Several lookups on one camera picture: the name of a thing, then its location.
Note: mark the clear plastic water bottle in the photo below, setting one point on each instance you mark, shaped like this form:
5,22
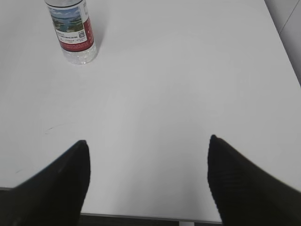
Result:
73,28

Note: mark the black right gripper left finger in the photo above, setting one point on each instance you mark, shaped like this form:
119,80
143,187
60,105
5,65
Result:
52,197

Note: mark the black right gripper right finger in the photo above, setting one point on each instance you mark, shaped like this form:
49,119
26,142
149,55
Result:
246,195

